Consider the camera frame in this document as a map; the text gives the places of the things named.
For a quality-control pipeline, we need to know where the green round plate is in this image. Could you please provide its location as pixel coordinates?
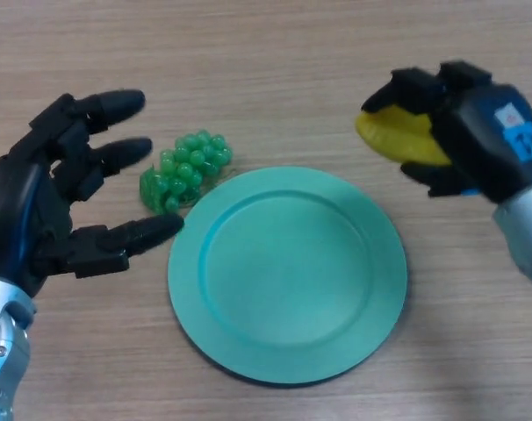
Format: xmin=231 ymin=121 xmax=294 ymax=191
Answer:
xmin=167 ymin=165 xmax=410 ymax=388

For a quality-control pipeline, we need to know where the yellow starfruit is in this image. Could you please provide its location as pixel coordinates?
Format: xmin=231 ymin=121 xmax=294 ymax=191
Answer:
xmin=352 ymin=103 xmax=454 ymax=167

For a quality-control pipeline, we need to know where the green grape bunch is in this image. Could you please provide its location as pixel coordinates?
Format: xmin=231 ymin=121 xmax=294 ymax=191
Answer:
xmin=138 ymin=129 xmax=234 ymax=216

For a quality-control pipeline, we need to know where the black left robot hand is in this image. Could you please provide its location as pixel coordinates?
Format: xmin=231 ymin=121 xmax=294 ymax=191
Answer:
xmin=0 ymin=89 xmax=186 ymax=299

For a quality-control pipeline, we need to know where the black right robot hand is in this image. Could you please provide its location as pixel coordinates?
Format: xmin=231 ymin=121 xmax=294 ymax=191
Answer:
xmin=361 ymin=61 xmax=532 ymax=205

